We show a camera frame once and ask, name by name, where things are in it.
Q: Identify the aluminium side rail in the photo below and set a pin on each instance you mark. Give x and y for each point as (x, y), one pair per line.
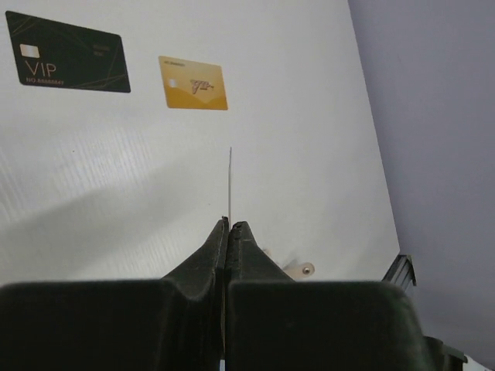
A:
(401, 272)

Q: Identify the gold credit card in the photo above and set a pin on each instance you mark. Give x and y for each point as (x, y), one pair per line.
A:
(193, 85)

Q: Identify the beige card holder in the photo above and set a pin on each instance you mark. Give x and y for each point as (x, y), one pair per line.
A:
(294, 269)

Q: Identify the dark grey VIP card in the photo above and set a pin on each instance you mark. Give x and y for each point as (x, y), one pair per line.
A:
(229, 187)

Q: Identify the black credit card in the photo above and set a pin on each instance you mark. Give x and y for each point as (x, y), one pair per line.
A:
(60, 55)

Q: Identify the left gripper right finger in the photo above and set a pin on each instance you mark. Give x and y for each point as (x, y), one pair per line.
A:
(276, 323)

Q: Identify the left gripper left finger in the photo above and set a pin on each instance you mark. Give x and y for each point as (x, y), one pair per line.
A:
(167, 323)

